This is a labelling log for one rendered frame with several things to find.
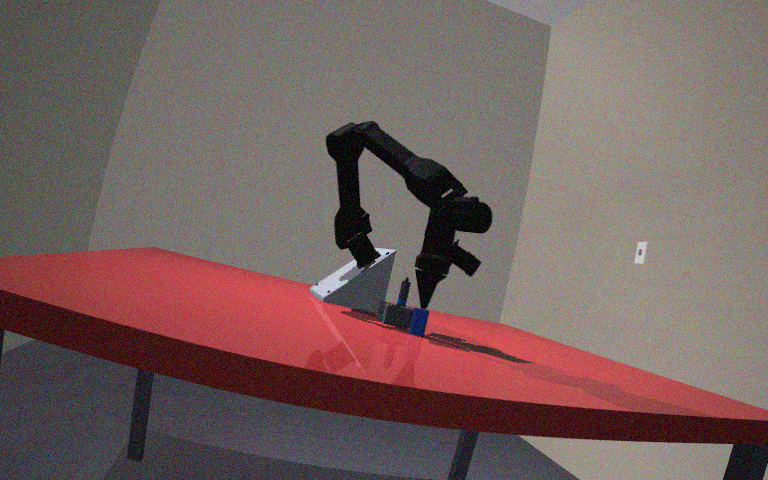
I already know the black marker with blue band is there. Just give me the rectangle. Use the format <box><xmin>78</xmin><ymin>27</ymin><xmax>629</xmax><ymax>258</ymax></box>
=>
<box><xmin>397</xmin><ymin>277</ymin><xmax>411</xmax><ymax>306</ymax></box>

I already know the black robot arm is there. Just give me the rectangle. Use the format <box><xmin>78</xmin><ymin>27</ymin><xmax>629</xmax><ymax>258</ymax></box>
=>
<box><xmin>325</xmin><ymin>121</ymin><xmax>493</xmax><ymax>276</ymax></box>

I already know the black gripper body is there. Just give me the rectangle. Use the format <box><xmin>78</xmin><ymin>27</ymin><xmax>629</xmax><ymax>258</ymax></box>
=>
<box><xmin>415</xmin><ymin>226</ymin><xmax>455</xmax><ymax>275</ymax></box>

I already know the dark blue cylinder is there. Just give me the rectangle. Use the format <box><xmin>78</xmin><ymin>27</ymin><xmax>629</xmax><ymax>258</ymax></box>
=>
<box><xmin>410</xmin><ymin>307</ymin><xmax>429</xmax><ymax>336</ymax></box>

